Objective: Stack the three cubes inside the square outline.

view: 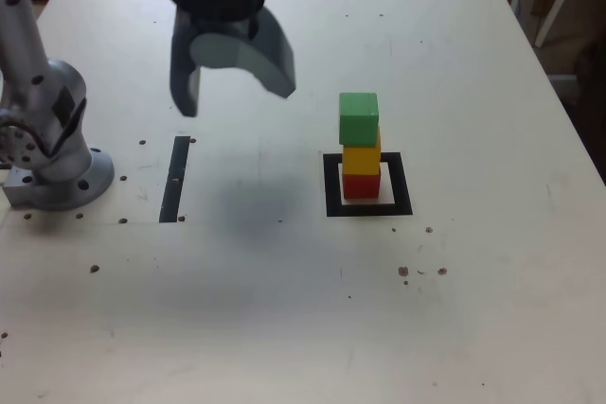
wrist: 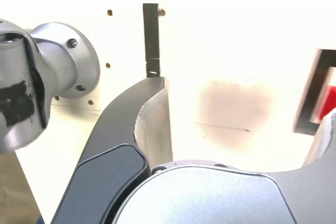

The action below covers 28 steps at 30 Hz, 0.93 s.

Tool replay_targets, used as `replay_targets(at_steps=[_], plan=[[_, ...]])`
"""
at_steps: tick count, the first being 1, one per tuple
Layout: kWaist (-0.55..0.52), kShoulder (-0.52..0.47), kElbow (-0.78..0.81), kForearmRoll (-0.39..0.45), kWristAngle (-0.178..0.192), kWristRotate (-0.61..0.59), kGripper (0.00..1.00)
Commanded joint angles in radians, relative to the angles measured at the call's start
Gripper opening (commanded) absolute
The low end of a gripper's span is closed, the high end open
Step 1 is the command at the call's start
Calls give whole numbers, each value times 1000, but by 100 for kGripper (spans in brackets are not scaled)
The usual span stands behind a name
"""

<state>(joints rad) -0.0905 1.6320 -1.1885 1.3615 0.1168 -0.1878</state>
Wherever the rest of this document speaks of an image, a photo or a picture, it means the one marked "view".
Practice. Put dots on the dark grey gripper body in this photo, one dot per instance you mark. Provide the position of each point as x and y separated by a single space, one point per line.
222 26

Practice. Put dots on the yellow cube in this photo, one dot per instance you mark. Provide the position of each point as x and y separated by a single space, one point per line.
360 160

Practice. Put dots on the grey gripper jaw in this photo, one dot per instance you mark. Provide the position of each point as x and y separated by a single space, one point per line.
182 77
270 63

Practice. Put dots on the green cube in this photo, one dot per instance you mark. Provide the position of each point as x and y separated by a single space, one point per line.
358 120

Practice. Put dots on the red cube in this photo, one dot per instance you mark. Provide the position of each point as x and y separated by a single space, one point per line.
360 186

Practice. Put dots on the black tape square outline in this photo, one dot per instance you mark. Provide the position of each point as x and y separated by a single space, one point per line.
331 186

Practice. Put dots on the black tape strip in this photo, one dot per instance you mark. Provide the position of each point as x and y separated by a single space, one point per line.
172 186

